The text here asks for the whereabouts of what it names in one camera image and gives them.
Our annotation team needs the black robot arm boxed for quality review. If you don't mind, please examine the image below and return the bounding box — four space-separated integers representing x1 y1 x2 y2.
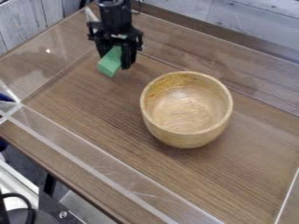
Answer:
87 0 144 75

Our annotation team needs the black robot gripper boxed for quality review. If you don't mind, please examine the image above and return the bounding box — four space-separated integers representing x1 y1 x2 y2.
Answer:
87 3 143 70

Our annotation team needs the light brown wooden bowl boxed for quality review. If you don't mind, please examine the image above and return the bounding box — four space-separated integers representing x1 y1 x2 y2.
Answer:
140 71 233 149

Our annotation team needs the green rectangular block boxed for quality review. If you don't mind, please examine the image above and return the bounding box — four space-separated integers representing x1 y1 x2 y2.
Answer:
97 46 121 77

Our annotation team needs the blue object at left edge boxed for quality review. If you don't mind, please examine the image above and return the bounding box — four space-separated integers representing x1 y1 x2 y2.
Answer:
0 93 14 102

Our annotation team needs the black table leg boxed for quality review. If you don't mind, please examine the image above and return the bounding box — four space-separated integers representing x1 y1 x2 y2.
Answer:
42 174 56 196

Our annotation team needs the clear acrylic tray enclosure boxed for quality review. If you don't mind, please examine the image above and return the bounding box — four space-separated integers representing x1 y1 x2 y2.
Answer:
0 12 299 224

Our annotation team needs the black cable loop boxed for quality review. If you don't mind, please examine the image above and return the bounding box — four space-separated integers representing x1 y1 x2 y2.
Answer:
0 192 37 224

